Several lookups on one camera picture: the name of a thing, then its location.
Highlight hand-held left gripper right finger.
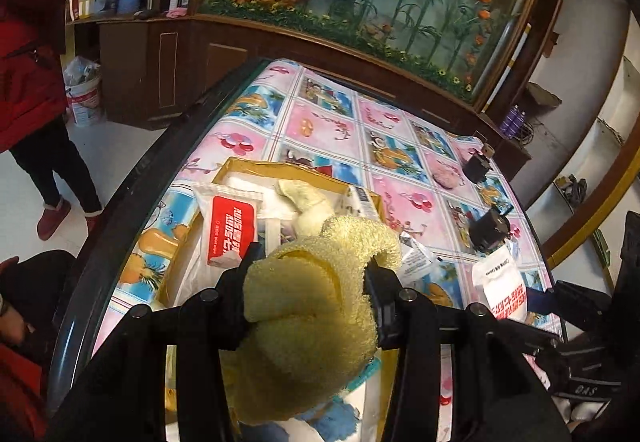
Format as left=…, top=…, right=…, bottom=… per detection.
left=364, top=266, right=571, bottom=442

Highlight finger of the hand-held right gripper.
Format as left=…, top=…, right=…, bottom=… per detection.
left=534, top=279, right=618, bottom=323
left=500, top=322, right=561, bottom=348

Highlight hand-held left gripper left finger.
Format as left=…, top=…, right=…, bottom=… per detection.
left=45, top=243, right=264, bottom=442

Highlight white packet with red label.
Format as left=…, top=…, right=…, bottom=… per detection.
left=470, top=249, right=531, bottom=323
left=192, top=182, right=266, bottom=270

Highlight thick yellow loofah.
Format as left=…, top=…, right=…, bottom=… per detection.
left=222, top=216, right=403, bottom=425

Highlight yellow cardboard box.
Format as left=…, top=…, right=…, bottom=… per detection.
left=155, top=157, right=388, bottom=313

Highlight white printed sachet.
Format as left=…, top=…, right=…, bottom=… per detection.
left=397, top=232, right=441, bottom=283

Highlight printed tablecloth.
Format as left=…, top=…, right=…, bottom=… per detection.
left=92, top=59, right=561, bottom=442

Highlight black adapter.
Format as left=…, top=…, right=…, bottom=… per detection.
left=460, top=147, right=496, bottom=183
left=467, top=207, right=513, bottom=253

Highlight flat yellow loofah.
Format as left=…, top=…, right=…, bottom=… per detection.
left=275, top=179, right=336, bottom=237

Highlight blue towel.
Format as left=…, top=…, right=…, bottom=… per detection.
left=300, top=399, right=361, bottom=442

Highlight black rimmed table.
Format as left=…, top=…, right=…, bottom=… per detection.
left=47, top=56, right=566, bottom=442

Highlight white curved shelf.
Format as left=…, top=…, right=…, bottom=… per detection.
left=510, top=56, right=640, bottom=293

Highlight purple bottles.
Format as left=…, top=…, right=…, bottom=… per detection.
left=500, top=104, right=526, bottom=140

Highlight person's dark red clothing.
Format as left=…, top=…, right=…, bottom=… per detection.
left=0, top=249, right=76, bottom=442

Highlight white rod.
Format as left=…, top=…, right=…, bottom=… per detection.
left=487, top=24, right=531, bottom=113

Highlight dark wooden cabinet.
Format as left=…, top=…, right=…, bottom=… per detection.
left=65, top=12, right=531, bottom=173

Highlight white bucket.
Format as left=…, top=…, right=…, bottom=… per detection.
left=65, top=56, right=103, bottom=127

